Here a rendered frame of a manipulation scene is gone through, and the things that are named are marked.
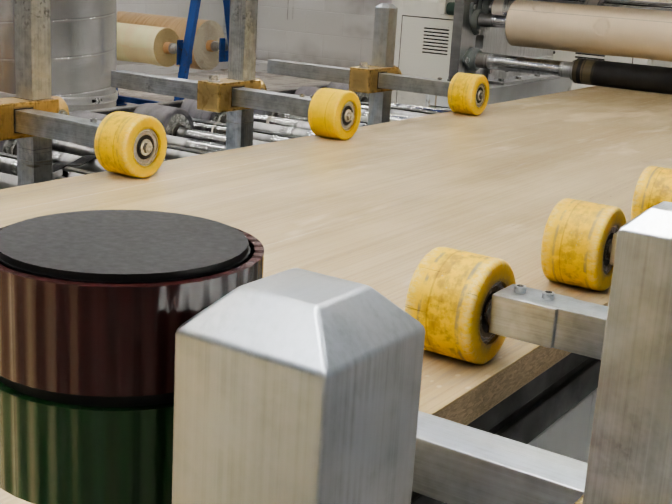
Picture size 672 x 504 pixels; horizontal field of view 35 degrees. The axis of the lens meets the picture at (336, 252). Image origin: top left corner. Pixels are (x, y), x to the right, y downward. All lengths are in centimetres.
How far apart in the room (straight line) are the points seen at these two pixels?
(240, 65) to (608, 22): 124
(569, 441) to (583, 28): 197
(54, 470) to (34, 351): 2
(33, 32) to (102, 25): 277
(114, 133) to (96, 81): 295
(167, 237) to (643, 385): 25
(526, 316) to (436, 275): 7
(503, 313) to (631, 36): 212
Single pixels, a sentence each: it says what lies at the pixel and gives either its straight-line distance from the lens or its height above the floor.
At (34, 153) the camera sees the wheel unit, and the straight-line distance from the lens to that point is 159.
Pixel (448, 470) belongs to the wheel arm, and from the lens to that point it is 54.
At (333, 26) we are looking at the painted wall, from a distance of 1087.
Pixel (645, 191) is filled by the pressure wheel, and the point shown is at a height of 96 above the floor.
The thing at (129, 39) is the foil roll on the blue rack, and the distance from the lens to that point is 743.
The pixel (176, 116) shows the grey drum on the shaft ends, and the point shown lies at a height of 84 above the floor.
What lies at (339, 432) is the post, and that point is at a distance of 19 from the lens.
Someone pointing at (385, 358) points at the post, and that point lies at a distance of 20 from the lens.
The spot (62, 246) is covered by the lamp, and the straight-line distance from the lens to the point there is 23.
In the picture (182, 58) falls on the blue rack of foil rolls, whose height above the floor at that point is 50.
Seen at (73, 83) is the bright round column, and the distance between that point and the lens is 429.
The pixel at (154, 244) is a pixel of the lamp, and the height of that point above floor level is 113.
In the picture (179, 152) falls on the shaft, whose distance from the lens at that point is 209.
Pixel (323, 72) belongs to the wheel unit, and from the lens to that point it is 235.
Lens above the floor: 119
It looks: 15 degrees down
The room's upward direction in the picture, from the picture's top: 3 degrees clockwise
